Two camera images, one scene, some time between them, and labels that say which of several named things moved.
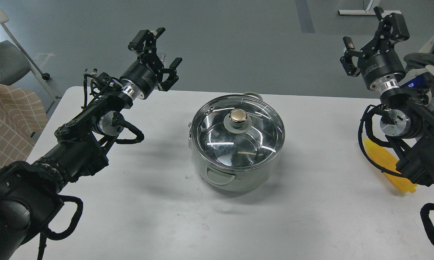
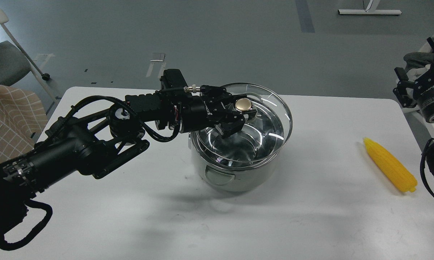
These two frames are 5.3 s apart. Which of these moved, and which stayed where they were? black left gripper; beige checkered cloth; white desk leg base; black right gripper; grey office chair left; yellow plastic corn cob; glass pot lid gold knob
Moved: black left gripper; black right gripper; glass pot lid gold knob
Stayed: beige checkered cloth; yellow plastic corn cob; grey office chair left; white desk leg base
